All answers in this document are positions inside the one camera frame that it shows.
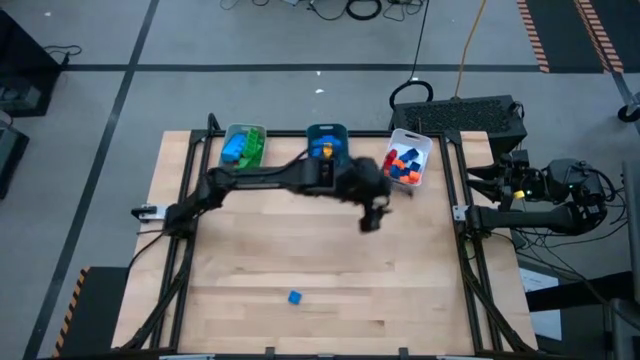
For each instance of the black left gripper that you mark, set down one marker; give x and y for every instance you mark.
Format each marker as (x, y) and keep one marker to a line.
(362, 180)

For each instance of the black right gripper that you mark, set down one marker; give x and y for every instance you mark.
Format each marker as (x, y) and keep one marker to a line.
(520, 179)

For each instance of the small blue building block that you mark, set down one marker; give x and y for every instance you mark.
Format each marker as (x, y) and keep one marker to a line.
(409, 155)
(395, 172)
(414, 167)
(295, 297)

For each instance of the small orange building block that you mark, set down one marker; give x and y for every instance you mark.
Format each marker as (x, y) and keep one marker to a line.
(399, 164)
(410, 179)

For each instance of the small red building block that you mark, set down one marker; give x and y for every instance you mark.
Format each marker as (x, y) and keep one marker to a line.
(391, 154)
(389, 165)

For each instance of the medium yellow building block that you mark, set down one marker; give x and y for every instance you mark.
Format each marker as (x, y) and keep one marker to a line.
(328, 150)

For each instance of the medium blue building block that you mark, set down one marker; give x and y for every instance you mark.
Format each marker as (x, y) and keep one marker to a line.
(317, 149)
(337, 142)

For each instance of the large green building block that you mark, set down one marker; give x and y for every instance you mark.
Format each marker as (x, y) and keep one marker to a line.
(252, 147)

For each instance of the large blue building block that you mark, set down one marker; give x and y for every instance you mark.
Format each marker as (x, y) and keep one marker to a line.
(233, 148)

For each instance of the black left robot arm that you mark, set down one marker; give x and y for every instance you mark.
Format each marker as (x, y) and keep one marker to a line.
(270, 177)

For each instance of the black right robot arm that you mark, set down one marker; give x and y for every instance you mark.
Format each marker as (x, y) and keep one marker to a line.
(550, 220)

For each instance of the black mesh computer case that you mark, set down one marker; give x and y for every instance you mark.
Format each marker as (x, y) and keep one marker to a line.
(460, 120)

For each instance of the white plastic bin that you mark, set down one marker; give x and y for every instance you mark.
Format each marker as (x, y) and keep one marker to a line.
(425, 150)

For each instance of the white paper sheet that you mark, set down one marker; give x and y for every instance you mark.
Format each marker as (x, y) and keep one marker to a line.
(537, 280)

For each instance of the teal plastic bin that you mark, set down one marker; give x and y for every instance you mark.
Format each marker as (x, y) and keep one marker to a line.
(312, 130)

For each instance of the black board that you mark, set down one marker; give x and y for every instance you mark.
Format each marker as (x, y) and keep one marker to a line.
(575, 295)

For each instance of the black caster wheel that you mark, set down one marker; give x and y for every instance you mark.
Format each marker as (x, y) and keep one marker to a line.
(629, 112)

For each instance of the black orange-striped floor mat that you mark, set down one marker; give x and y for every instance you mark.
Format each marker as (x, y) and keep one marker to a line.
(100, 310)
(560, 30)

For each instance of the light grey plastic bin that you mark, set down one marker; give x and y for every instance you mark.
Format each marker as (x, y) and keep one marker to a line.
(230, 128)

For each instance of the grey box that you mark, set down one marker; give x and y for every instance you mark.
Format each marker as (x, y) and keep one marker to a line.
(10, 160)

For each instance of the black cabinet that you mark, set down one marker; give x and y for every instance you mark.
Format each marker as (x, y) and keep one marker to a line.
(25, 60)

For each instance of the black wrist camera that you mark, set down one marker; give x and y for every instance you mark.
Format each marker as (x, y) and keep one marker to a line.
(515, 158)

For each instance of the silver arm base bracket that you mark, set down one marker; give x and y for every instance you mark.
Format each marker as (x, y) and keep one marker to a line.
(157, 211)
(459, 213)

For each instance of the black table frame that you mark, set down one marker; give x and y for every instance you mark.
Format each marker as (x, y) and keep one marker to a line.
(285, 133)

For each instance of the grey metal post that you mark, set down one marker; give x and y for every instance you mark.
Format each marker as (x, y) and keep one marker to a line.
(631, 225)

